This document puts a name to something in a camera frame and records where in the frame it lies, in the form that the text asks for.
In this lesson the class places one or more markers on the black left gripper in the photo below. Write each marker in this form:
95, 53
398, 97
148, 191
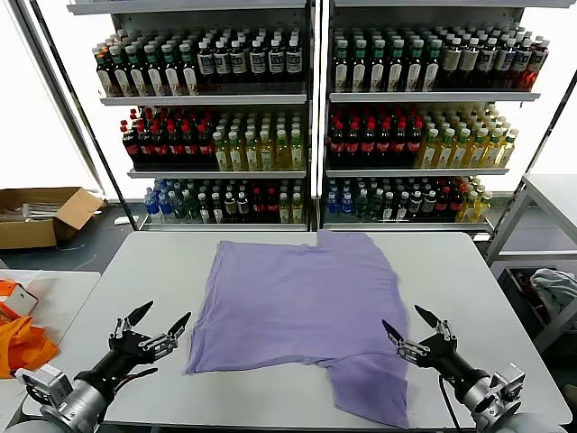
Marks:
121, 356

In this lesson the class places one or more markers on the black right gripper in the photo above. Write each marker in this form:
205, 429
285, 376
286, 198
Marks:
444, 361

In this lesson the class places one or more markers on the purple t-shirt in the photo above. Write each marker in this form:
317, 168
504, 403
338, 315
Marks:
293, 306

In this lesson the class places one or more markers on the white side table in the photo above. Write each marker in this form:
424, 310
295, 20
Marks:
63, 293

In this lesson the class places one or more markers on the dark storage crate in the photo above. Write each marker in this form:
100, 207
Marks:
511, 288

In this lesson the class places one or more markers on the small white floor object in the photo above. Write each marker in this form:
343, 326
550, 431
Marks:
121, 220

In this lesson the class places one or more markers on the blue water bottle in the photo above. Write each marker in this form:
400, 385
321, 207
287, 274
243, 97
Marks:
152, 207
346, 205
165, 207
332, 205

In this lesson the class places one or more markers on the green water bottle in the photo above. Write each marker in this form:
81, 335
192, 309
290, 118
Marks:
179, 208
375, 205
361, 205
191, 208

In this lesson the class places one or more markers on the red item in crate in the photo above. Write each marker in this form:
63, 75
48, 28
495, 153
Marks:
526, 283

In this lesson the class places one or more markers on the white-capped dark drink bottle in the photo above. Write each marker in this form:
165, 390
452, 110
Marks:
520, 61
205, 63
258, 62
504, 61
276, 61
230, 207
293, 61
415, 205
429, 205
388, 208
217, 208
204, 208
487, 61
238, 62
222, 63
402, 206
243, 207

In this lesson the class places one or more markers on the red-capped cola bottle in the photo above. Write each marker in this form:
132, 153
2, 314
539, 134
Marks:
337, 146
455, 203
368, 146
131, 146
175, 146
414, 146
272, 207
352, 146
189, 146
384, 146
443, 203
205, 146
258, 207
145, 146
160, 146
399, 146

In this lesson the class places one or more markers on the yellow juice bottle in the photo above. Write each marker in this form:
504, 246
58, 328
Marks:
221, 155
429, 153
284, 209
469, 207
235, 155
476, 153
492, 153
296, 209
445, 153
281, 155
266, 155
483, 205
460, 153
507, 153
251, 155
297, 155

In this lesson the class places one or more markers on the orange cloth bag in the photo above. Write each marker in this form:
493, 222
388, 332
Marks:
22, 352

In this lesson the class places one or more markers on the small white orange box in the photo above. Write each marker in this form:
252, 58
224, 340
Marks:
20, 302

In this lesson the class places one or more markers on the crumpled grey white garment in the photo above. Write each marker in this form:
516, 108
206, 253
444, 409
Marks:
552, 288

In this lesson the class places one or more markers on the open cardboard box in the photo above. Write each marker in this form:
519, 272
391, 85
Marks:
27, 234

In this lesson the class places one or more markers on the clear plastic packaging bundle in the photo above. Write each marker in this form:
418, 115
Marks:
40, 212

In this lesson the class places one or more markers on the light grey side table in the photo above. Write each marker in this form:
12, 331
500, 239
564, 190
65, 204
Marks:
554, 189

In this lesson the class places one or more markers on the grey metal shelf unit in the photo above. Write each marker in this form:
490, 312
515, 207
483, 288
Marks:
433, 96
203, 99

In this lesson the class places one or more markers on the beige-label dark drink bottle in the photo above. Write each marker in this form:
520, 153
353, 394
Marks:
451, 61
469, 61

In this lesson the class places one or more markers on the white-capped red drink bottle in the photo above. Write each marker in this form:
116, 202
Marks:
536, 61

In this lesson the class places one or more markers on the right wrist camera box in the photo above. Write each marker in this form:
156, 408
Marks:
509, 376

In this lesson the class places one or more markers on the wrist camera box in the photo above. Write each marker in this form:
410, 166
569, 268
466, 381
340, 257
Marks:
509, 376
47, 383

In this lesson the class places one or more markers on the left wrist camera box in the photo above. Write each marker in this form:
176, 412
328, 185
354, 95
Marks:
47, 383

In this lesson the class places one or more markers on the black slanted frame pole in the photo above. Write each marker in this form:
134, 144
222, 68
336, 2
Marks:
83, 113
544, 135

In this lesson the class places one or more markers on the grey window frame post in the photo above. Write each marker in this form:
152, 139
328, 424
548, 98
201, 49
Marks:
64, 113

